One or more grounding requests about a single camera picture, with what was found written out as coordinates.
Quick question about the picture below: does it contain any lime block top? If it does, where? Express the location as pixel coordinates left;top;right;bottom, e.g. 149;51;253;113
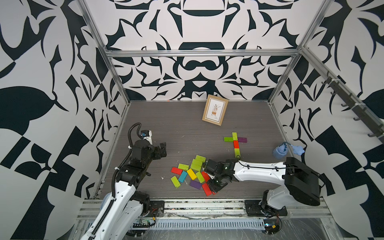
195;155;206;163

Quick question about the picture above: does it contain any lime block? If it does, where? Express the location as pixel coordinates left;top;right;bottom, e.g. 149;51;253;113
196;172;205;184
195;155;206;163
232;133;238;141
178;164;190;171
234;148;241;159
171;176;181;189
191;159;203;172

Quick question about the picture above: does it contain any red block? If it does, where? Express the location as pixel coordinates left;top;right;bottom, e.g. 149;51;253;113
202;183;212;197
171;167;183;175
233;141;240;149
201;172;211;183

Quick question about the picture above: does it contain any purple block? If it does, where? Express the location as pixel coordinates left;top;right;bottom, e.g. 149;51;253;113
238;137;248;143
190;180;202;190

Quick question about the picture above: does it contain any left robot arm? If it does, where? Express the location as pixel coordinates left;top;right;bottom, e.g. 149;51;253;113
82;139;167;240

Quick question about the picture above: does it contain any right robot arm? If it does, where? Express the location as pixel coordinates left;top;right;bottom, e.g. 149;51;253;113
203;157;321;215

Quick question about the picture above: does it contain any yellow block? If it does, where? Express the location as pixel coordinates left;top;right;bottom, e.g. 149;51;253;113
187;169;197;180

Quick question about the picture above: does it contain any teal block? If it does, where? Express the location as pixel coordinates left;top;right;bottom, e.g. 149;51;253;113
178;171;188;183

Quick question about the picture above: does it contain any blue cloth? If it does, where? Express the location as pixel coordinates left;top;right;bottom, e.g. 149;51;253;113
272;142;305;160

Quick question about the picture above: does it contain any left circuit board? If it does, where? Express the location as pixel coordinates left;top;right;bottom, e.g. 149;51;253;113
133;219;156;228

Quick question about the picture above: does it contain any circuit board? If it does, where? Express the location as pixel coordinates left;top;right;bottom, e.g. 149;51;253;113
133;219;156;228
263;224;281;235

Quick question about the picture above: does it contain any right circuit board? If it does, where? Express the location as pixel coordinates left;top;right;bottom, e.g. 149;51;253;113
263;224;281;235

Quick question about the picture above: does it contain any white cable duct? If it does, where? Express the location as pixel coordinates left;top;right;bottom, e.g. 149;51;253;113
151;219;265;230

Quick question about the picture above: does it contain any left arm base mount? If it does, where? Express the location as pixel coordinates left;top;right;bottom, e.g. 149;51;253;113
141;200;165;217

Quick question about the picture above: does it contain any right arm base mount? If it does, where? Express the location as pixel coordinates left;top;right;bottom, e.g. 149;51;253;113
244;200;288;218

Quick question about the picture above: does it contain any wooden picture frame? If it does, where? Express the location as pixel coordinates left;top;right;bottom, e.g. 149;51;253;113
202;95;229;126

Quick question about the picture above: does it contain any black wall hook rail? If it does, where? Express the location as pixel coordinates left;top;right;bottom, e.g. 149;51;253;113
322;71;384;144

